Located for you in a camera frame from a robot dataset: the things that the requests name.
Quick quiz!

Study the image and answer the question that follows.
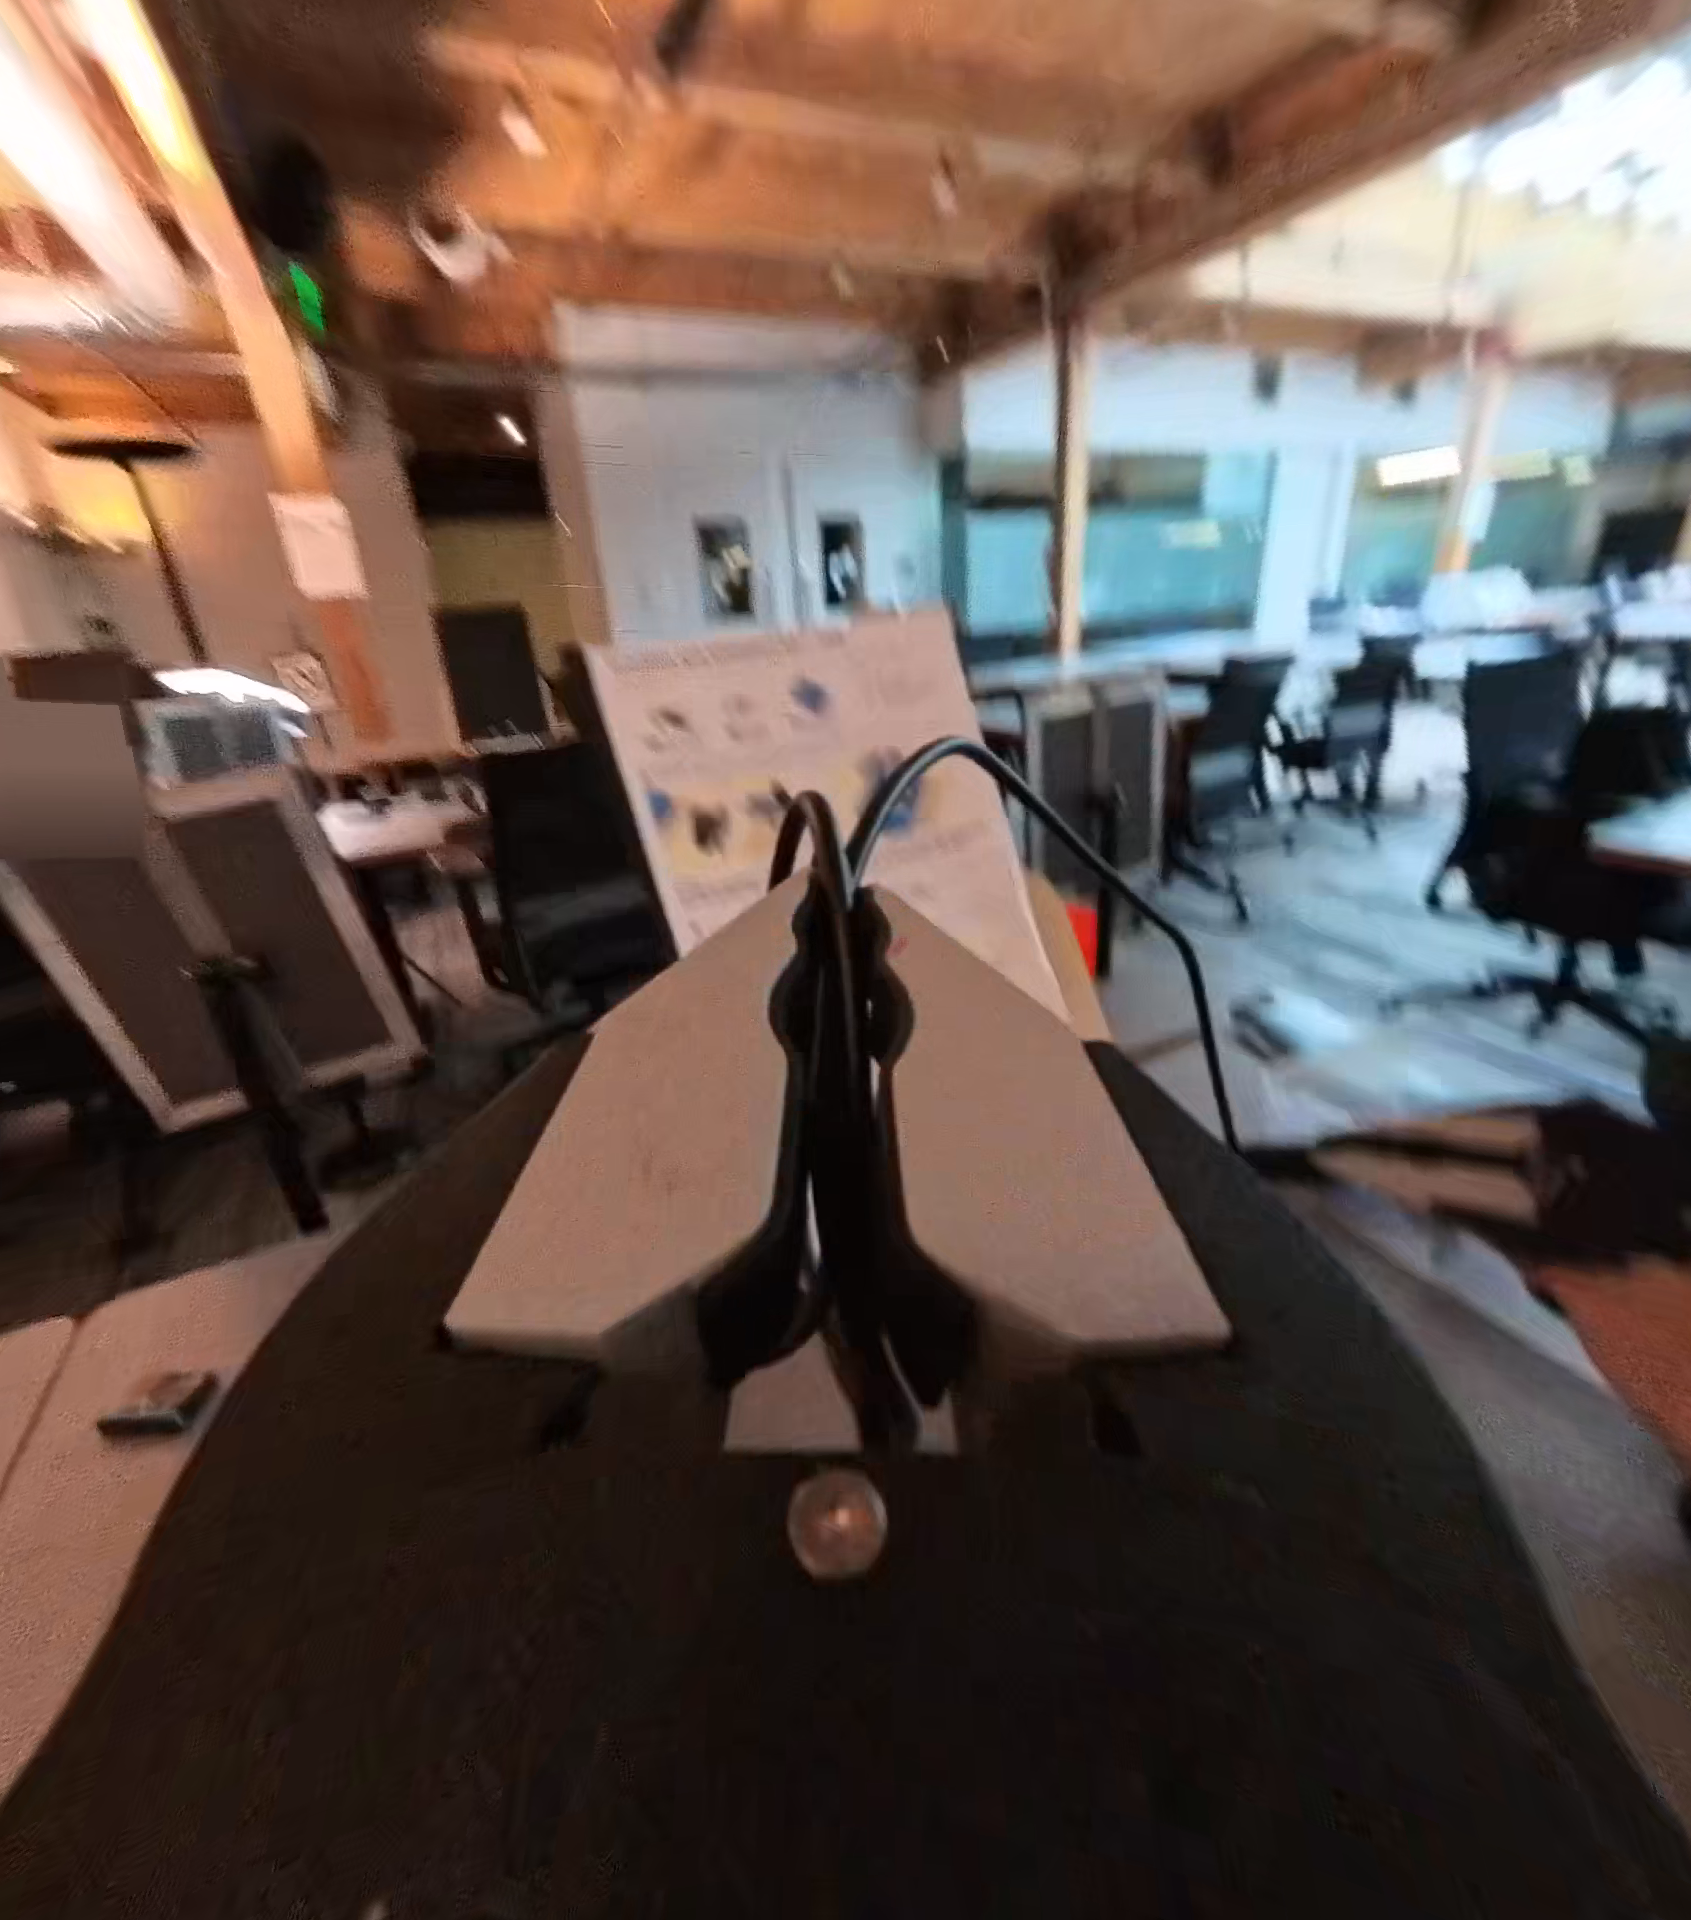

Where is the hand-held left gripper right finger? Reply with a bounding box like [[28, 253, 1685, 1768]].
[[858, 884, 1236, 1374]]

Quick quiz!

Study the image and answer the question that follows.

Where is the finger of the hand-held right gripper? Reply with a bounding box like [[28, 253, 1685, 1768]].
[[1310, 1109, 1543, 1169], [1362, 1158, 1559, 1223]]

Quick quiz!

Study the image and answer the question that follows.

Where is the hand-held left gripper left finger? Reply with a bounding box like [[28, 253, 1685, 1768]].
[[440, 873, 824, 1351]]

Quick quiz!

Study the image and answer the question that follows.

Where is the person's right forearm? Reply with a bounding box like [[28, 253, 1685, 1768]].
[[1527, 1252, 1691, 1608]]

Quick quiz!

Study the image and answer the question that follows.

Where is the instruction sheet on stand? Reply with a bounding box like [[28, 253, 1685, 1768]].
[[564, 600, 1110, 1052]]

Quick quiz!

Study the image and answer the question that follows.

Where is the black office chair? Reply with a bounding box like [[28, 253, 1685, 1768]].
[[1429, 643, 1687, 1038], [1182, 651, 1298, 917], [1296, 643, 1418, 841], [486, 741, 674, 1022]]

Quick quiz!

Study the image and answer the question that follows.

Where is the grey cabinet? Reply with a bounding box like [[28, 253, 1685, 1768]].
[[1026, 665, 1170, 887]]

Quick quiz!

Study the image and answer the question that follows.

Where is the marker sign on tripod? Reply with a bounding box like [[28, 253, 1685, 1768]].
[[0, 755, 430, 1240]]

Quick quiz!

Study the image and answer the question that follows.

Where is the small black adapter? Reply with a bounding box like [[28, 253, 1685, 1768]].
[[96, 1367, 220, 1441]]

